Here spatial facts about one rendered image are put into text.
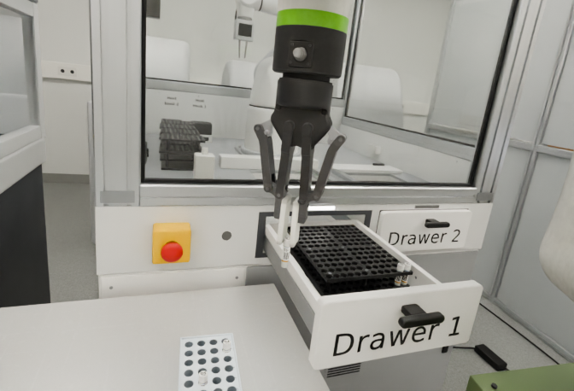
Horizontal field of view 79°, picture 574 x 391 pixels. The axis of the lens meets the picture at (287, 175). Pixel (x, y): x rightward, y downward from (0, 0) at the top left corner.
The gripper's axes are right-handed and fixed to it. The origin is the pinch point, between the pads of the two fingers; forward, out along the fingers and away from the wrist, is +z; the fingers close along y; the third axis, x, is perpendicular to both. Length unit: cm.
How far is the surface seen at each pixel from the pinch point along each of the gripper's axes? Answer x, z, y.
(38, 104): 60, -3, -117
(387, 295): 0.5, 8.7, 15.5
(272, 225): 25.9, 12.5, -9.7
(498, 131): 59, -13, 41
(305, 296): 3.3, 13.9, 3.3
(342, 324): -3.4, 12.5, 10.0
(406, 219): 42.6, 10.7, 20.8
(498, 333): 150, 102, 93
